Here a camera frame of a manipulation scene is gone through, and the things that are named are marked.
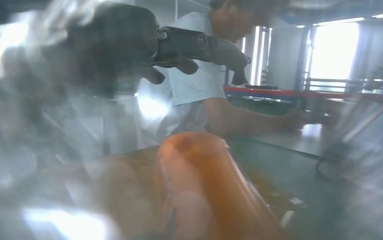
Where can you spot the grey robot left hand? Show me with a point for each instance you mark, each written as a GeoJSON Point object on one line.
{"type": "Point", "coordinates": [112, 49]}

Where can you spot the white table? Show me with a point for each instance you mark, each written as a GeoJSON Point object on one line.
{"type": "Point", "coordinates": [297, 142]}

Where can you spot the person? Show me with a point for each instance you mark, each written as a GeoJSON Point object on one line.
{"type": "Point", "coordinates": [194, 82]}

